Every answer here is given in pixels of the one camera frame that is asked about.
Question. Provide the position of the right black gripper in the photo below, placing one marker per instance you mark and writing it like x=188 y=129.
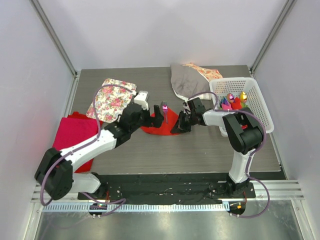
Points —
x=180 y=127

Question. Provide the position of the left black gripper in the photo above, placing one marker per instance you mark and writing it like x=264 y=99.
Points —
x=156 y=121

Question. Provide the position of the red paper napkin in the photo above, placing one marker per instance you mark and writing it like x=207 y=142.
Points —
x=166 y=127

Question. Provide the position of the floral rectangular tray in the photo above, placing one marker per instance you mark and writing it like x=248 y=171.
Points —
x=110 y=101

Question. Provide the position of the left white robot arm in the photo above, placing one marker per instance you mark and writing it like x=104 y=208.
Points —
x=56 y=172

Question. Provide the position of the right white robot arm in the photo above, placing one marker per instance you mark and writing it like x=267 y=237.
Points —
x=245 y=133

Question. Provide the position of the pink napkin roll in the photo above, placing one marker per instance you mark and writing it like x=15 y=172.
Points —
x=225 y=104

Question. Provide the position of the grey cloth bag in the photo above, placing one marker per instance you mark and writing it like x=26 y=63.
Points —
x=187 y=82

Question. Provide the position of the white perforated plastic basket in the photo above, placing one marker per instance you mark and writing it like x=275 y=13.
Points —
x=255 y=100

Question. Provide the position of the purple iridescent spoon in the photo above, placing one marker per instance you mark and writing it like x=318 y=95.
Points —
x=230 y=98

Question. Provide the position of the orange floral cloth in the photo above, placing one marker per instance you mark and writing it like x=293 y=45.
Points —
x=208 y=74

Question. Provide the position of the gold iridescent spoon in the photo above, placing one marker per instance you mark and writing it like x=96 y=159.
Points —
x=243 y=97

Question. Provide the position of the magenta folded cloth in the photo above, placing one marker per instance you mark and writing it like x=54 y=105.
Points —
x=73 y=130

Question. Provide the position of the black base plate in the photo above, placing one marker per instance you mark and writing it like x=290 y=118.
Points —
x=171 y=189

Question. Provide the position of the white slotted cable duct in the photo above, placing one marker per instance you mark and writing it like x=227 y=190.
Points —
x=93 y=207

